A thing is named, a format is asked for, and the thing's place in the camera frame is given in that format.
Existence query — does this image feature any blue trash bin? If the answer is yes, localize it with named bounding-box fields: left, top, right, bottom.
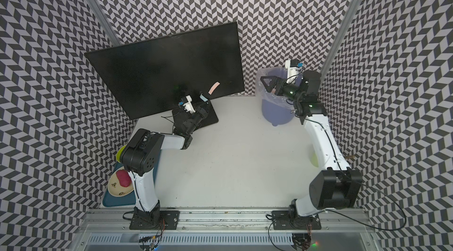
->
left=256, top=67, right=294, bottom=127

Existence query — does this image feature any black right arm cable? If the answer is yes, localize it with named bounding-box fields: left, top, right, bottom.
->
left=325, top=180, right=408, bottom=232

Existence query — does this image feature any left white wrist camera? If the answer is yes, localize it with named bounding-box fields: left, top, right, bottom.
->
left=178, top=95, right=195, bottom=114

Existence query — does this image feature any black computer monitor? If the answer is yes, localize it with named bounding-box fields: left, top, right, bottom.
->
left=85, top=22, right=245, bottom=120

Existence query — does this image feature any lime green bowl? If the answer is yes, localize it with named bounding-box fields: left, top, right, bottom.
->
left=116, top=146, right=126, bottom=163

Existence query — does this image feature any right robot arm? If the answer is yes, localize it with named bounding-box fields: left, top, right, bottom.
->
left=260, top=71, right=362, bottom=217

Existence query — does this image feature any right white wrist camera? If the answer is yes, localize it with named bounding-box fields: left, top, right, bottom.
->
left=284, top=59, right=304, bottom=80

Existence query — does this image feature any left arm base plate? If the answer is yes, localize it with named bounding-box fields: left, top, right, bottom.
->
left=129, top=209, right=180, bottom=230

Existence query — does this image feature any black monitor stand base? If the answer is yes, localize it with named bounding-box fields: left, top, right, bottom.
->
left=193, top=102, right=219, bottom=131

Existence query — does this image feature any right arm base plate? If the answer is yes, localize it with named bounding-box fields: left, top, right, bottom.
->
left=269, top=210, right=322, bottom=230

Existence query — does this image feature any small blue sticky note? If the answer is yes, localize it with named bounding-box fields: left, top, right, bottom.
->
left=199, top=94, right=208, bottom=102

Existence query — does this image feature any light green cup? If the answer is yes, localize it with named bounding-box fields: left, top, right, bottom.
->
left=309, top=147, right=319, bottom=168

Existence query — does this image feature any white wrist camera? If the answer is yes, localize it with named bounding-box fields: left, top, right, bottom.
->
left=178, top=95, right=195, bottom=114
left=284, top=59, right=304, bottom=80

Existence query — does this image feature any pink narrow sticky note right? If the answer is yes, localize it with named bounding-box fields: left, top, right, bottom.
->
left=208, top=82, right=220, bottom=95

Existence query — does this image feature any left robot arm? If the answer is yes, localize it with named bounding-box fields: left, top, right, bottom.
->
left=117, top=95, right=211, bottom=228

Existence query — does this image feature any red fruit toy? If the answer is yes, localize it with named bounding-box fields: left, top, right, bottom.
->
left=115, top=169, right=132, bottom=187

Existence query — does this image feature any aluminium mounting rail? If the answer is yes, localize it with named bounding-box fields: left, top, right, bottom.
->
left=77, top=208, right=372, bottom=233

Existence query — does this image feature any beige plate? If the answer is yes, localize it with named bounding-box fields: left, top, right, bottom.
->
left=107, top=167, right=134, bottom=197

